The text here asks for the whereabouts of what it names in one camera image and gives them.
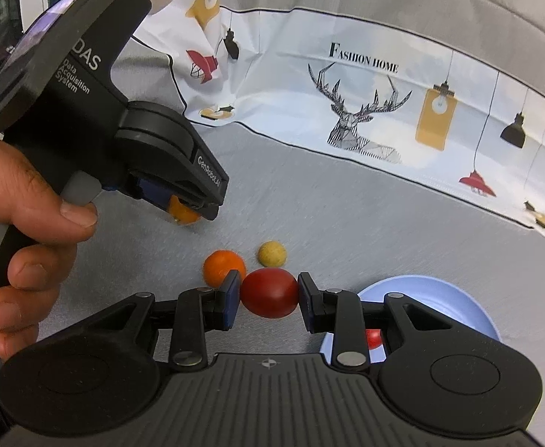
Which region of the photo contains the small yellow round fruit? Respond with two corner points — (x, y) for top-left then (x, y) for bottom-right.
(257, 240), (288, 267)

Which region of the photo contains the orange round fruit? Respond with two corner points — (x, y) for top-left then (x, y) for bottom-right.
(203, 249), (247, 289)

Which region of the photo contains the light blue plate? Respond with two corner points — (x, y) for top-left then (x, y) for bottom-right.
(319, 274), (503, 367)

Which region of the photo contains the orange fruit piece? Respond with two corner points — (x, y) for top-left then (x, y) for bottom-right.
(168, 196), (201, 225)

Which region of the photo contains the person's left hand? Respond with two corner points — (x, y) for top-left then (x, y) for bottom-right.
(0, 140), (98, 360)

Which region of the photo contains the white printed fashion home cloth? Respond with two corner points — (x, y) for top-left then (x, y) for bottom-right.
(134, 0), (545, 236)

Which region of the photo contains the small red fruit on plate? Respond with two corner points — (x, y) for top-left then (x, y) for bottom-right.
(366, 329), (383, 350)

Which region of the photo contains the dark red round fruit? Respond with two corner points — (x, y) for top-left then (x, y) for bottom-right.
(240, 269), (299, 319)

